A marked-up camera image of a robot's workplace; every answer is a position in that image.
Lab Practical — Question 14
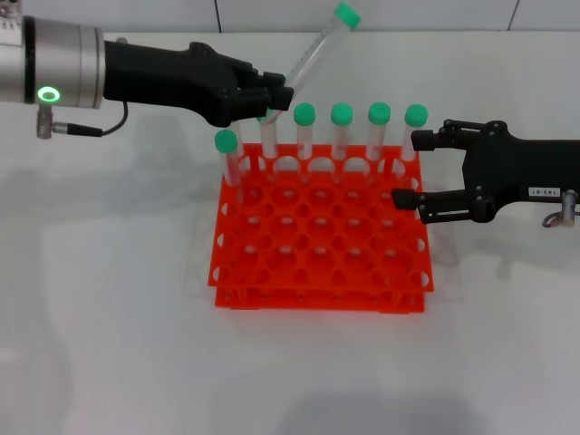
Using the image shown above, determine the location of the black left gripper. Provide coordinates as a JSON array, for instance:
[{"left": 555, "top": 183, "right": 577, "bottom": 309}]
[{"left": 102, "top": 41, "right": 295, "bottom": 128}]

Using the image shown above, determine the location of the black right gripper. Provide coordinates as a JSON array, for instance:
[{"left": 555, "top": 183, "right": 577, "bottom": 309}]
[{"left": 391, "top": 119, "right": 580, "bottom": 226}]

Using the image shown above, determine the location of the orange test tube rack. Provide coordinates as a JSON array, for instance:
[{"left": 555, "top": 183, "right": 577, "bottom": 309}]
[{"left": 207, "top": 143, "right": 435, "bottom": 314}]

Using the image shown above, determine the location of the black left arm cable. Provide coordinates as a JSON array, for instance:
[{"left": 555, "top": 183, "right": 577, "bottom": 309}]
[{"left": 35, "top": 101, "right": 131, "bottom": 140}]

